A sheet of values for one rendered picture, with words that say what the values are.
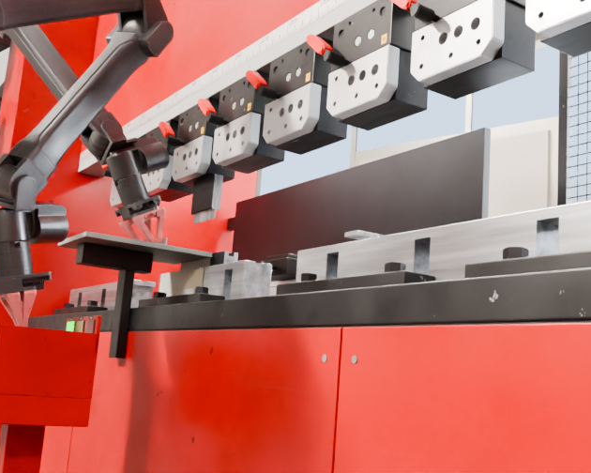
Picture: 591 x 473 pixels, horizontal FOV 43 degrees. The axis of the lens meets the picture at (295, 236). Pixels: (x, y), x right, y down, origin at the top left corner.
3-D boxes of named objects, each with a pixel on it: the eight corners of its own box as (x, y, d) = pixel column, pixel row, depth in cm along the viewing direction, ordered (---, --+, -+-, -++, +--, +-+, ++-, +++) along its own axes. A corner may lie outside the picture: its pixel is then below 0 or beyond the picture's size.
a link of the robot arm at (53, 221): (-13, 168, 124) (19, 175, 119) (46, 170, 134) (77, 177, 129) (-19, 239, 126) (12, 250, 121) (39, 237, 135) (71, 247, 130)
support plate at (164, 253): (57, 246, 155) (57, 241, 155) (174, 264, 169) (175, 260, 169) (85, 236, 140) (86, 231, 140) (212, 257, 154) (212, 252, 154)
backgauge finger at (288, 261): (200, 268, 168) (202, 246, 169) (296, 283, 182) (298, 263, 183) (225, 264, 158) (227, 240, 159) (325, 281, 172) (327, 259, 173)
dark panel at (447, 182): (224, 330, 253) (236, 202, 261) (229, 330, 255) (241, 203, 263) (478, 326, 160) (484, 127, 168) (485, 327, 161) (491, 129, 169)
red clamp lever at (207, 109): (197, 95, 157) (211, 115, 149) (215, 100, 159) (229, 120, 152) (194, 103, 157) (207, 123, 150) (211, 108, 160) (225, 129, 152)
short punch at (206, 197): (189, 223, 168) (193, 181, 169) (198, 224, 169) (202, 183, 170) (210, 217, 159) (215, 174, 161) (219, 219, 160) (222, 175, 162)
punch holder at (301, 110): (261, 144, 139) (268, 60, 142) (299, 155, 143) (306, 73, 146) (308, 126, 126) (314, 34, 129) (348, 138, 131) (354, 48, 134)
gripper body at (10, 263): (53, 282, 124) (47, 237, 124) (-13, 290, 118) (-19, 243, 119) (43, 285, 129) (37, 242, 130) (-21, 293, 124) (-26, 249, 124)
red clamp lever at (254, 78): (245, 67, 140) (264, 87, 133) (264, 72, 142) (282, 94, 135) (241, 75, 141) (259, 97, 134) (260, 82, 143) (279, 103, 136)
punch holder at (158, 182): (137, 196, 188) (143, 132, 191) (168, 202, 193) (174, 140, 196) (161, 186, 176) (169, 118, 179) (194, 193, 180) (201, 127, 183)
